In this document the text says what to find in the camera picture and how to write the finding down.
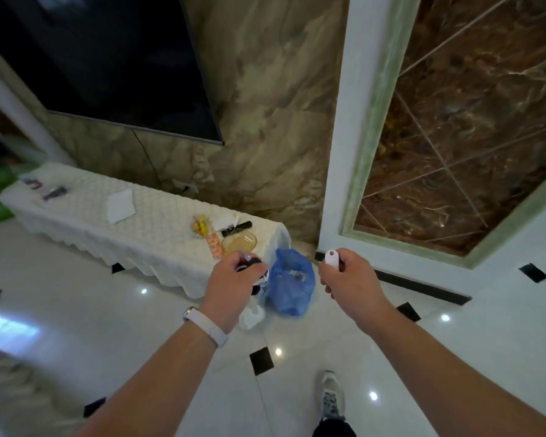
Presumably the glass bowl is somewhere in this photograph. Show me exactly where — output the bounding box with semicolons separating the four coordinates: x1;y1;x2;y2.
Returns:
221;230;258;254

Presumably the white plastic bag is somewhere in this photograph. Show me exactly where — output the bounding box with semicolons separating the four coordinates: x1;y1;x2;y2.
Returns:
239;296;267;331

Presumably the person's left hand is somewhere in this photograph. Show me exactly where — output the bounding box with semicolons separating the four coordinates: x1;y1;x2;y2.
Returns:
197;250;269;335

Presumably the person's right hand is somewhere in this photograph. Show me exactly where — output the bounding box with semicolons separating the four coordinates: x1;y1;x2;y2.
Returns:
318;248;394;338

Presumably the grey white sneaker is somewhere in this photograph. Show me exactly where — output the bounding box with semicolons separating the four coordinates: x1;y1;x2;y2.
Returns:
319;370;346;422

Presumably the white wristband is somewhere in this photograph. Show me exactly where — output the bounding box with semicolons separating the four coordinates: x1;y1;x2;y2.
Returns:
182;307;228;348

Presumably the white folded paper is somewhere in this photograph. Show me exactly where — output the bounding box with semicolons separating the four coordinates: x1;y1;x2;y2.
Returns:
106;188;137;225

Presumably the black wall television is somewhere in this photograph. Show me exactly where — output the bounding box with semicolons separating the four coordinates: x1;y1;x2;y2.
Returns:
0;0;225;146

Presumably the blue plastic bag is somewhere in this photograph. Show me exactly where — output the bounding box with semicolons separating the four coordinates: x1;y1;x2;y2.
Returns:
266;248;316;317

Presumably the white lace tablecloth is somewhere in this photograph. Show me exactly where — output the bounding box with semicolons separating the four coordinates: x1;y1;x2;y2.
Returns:
0;162;292;299

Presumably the white tissue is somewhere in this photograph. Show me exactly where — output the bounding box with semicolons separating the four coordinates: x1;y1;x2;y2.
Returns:
209;211;240;232

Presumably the person's left forearm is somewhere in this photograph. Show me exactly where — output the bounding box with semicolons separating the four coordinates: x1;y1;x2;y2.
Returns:
75;309;237;437

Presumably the person's right forearm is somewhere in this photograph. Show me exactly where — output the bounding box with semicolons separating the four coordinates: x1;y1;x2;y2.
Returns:
363;301;546;437

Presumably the black remote control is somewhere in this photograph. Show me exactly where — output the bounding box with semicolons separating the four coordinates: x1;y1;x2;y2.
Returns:
221;221;253;237

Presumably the orange snack packet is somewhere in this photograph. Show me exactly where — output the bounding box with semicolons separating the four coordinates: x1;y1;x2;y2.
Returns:
206;232;225;261

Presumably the black television cable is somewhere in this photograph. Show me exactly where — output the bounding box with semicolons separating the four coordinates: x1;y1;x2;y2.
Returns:
132;128;165;187

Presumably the black and white small device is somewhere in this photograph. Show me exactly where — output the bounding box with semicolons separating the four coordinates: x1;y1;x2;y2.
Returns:
237;251;270;296

